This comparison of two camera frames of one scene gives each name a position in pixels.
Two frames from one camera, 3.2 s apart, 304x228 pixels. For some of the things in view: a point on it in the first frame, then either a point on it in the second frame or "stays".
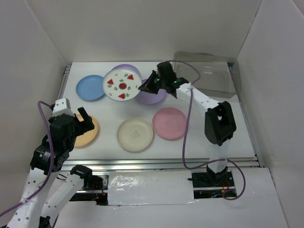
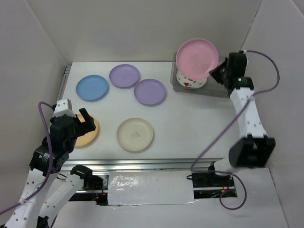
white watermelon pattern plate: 121,84 -> 192,83
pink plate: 169,123 -> 195,58
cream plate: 135,134 stays
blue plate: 90,87 stays
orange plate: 88,137 stays
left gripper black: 88,121 stays
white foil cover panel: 151,187 stays
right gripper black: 148,86 -> 215,72
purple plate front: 151,98 stays
